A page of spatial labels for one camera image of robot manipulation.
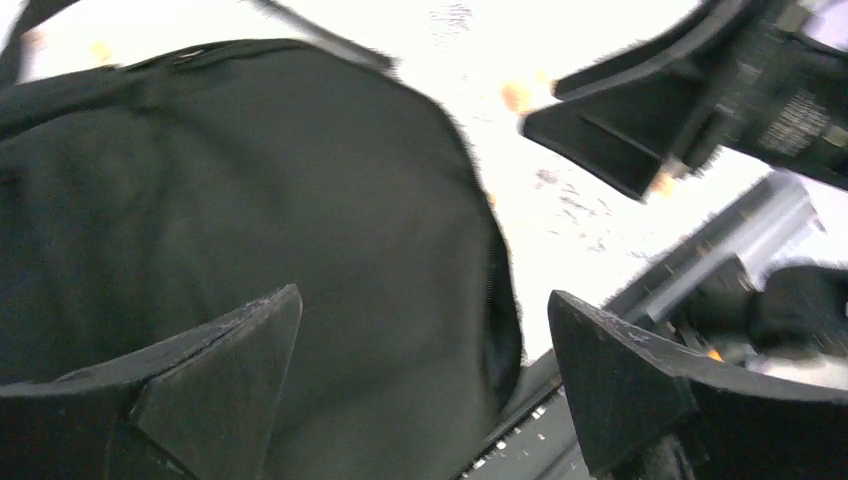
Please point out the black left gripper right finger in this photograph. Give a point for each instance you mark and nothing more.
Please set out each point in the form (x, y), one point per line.
(644, 407)

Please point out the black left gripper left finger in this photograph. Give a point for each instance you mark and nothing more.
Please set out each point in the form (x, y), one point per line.
(199, 405)

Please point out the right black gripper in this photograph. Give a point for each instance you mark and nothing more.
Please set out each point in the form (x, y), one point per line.
(778, 96)

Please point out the black fabric student bag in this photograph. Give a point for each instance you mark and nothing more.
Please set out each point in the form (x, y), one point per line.
(139, 202)

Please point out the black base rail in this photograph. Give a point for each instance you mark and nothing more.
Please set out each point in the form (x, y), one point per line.
(538, 439)

